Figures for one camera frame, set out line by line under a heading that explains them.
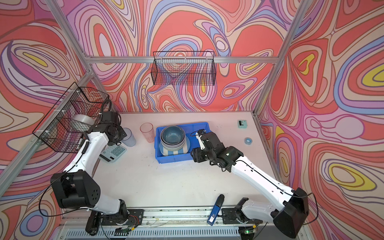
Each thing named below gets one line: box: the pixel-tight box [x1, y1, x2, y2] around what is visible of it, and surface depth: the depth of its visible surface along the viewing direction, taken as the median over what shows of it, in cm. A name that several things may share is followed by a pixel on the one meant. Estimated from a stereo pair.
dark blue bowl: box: [161, 125, 186, 145], surface depth 94 cm
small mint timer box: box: [238, 120, 248, 129], surface depth 112 cm
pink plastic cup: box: [140, 122, 155, 144], surface depth 98 cm
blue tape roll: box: [244, 137, 253, 145], surface depth 104 cm
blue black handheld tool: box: [206, 194, 225, 226], surface depth 75 cm
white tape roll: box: [70, 114, 95, 132], surface depth 73 cm
